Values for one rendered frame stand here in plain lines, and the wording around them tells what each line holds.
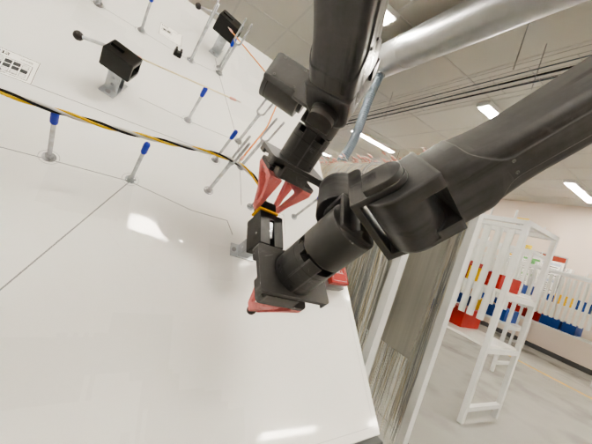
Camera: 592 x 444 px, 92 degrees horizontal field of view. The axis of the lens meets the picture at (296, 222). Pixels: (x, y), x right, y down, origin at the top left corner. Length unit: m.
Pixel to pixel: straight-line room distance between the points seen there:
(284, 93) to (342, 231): 0.23
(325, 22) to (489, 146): 0.17
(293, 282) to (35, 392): 0.26
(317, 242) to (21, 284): 0.31
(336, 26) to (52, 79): 0.44
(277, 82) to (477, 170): 0.27
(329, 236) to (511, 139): 0.17
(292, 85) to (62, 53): 0.38
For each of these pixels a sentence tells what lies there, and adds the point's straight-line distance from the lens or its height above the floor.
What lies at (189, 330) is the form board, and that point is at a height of 1.00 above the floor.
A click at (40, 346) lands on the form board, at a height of 0.99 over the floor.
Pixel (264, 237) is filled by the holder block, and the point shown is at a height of 1.14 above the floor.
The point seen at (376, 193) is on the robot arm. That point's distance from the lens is 0.26.
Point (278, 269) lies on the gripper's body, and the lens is 0.34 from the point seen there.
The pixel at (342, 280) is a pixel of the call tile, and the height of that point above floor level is 1.09.
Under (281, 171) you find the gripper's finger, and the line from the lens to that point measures 0.42.
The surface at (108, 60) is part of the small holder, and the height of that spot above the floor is 1.32.
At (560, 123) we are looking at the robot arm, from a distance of 0.30.
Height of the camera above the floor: 1.19
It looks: 1 degrees down
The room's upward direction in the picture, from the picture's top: 18 degrees clockwise
